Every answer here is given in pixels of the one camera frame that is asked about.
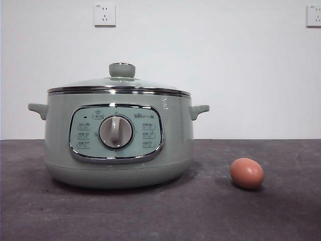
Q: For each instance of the glass lid with green knob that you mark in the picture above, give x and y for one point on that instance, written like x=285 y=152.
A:
x=122 y=70

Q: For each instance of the brown egg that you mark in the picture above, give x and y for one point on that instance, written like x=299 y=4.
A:
x=247 y=173

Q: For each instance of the pale green electric cooking pot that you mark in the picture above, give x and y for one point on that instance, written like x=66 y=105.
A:
x=62 y=125

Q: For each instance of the white wall socket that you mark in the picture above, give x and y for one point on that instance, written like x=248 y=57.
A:
x=314 y=16
x=105 y=15

